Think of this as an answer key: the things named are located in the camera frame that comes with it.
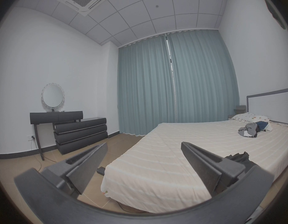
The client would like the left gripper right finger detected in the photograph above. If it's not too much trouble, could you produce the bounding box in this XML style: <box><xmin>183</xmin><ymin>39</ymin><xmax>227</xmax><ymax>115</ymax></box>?
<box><xmin>181</xmin><ymin>141</ymin><xmax>246</xmax><ymax>196</ymax></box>

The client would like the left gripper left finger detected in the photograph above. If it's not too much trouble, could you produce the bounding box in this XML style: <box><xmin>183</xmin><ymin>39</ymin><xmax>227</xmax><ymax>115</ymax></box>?
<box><xmin>42</xmin><ymin>142</ymin><xmax>108</xmax><ymax>195</ymax></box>

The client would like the black T-shirt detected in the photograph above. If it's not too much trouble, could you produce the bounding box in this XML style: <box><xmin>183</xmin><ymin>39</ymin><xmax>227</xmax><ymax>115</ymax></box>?
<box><xmin>223</xmin><ymin>151</ymin><xmax>257</xmax><ymax>172</ymax></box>

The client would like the bed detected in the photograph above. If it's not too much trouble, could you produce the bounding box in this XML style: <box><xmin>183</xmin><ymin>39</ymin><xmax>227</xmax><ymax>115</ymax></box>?
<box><xmin>96</xmin><ymin>87</ymin><xmax>288</xmax><ymax>214</ymax></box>

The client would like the light grey garment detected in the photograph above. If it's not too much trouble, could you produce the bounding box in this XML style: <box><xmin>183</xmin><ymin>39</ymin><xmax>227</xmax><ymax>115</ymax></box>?
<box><xmin>238</xmin><ymin>123</ymin><xmax>259</xmax><ymax>138</ymax></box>

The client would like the dark grey dressing table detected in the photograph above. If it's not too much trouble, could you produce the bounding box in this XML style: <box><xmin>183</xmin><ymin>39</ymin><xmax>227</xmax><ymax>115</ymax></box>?
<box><xmin>29</xmin><ymin>111</ymin><xmax>83</xmax><ymax>161</ymax></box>

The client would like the white printed pillow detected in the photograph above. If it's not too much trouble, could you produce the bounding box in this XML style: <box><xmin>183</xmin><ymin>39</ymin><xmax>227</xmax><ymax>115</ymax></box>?
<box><xmin>231</xmin><ymin>112</ymin><xmax>270</xmax><ymax>123</ymax></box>

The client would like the dark blue garment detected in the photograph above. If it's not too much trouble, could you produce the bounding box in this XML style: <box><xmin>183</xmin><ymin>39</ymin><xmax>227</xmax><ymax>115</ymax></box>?
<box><xmin>255</xmin><ymin>121</ymin><xmax>269</xmax><ymax>131</ymax></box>

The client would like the grey bedside table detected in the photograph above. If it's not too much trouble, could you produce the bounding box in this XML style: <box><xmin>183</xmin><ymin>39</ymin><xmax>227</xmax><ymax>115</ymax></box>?
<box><xmin>228</xmin><ymin>105</ymin><xmax>247</xmax><ymax>121</ymax></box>

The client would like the round white mirror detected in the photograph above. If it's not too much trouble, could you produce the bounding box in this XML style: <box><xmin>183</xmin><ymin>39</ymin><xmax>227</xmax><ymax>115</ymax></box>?
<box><xmin>41</xmin><ymin>83</ymin><xmax>65</xmax><ymax>112</ymax></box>

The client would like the thin black cable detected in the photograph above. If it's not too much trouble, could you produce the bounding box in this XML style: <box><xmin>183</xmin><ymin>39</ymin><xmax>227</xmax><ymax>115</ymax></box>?
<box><xmin>31</xmin><ymin>137</ymin><xmax>58</xmax><ymax>170</ymax></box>

